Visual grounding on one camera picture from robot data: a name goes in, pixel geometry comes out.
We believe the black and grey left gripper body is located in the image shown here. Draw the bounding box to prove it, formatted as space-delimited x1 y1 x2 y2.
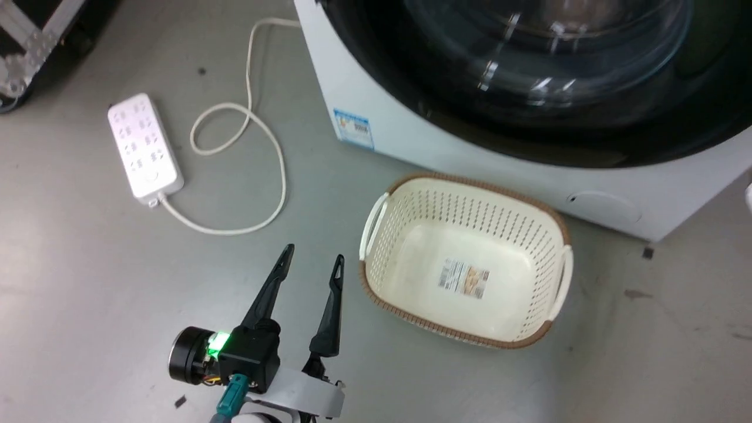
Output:
169 318 345 419

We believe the cream plastic laundry basket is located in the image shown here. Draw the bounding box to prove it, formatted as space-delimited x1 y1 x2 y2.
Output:
359 172 574 351

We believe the black round washing machine door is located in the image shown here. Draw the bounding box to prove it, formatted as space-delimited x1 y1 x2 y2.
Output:
321 0 752 169

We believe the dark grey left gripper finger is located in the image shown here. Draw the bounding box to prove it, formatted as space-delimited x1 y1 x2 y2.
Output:
303 254 346 377
240 243 296 331

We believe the white power strip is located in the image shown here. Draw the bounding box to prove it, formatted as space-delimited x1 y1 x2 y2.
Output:
108 93 184 208

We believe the printed label sticker in basket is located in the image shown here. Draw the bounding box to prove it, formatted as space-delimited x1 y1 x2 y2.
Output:
438 257 491 299

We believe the blue energy label sticker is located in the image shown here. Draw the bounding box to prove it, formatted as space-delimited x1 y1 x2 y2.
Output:
333 108 375 150

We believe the black case with aluminium frame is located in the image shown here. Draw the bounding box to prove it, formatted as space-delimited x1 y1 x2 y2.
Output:
0 0 121 113

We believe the teal plug gripper cable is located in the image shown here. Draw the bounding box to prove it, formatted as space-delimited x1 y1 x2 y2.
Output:
210 373 251 423

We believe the white washing machine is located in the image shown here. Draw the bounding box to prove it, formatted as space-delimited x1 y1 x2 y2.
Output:
293 0 752 243

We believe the white power cord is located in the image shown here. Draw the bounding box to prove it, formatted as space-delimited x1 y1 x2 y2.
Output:
159 18 302 236

